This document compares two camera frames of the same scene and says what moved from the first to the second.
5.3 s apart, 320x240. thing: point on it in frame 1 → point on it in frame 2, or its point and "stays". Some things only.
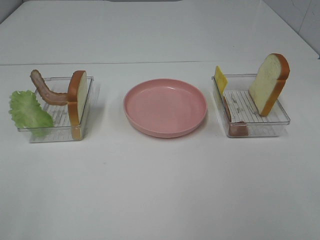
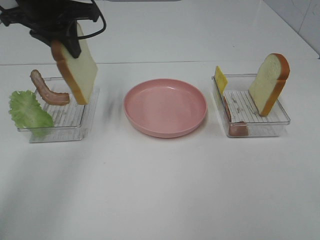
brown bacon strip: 236,128 stays
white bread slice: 77,91 → 79,72
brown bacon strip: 60,99 stays
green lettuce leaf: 26,112 stays
